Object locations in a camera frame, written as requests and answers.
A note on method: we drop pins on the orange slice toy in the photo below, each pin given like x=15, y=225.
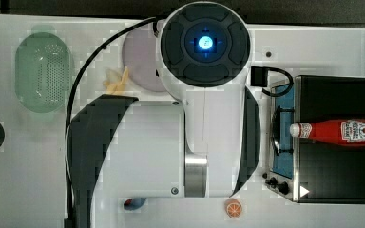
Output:
x=233, y=208

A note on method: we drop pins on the black wrist camera with cable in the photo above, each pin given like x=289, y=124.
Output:
x=259, y=78

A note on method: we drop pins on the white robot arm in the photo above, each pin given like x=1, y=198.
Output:
x=202, y=141

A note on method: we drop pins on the yellow felt fries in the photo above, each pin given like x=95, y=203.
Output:
x=115, y=82

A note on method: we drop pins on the green perforated basket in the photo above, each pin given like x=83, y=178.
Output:
x=43, y=67

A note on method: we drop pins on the red felt ketchup bottle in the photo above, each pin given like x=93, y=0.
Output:
x=339, y=132

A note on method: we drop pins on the grey round plate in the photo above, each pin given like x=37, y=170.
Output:
x=139, y=55

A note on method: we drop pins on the black toaster oven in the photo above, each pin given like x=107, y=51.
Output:
x=307, y=171

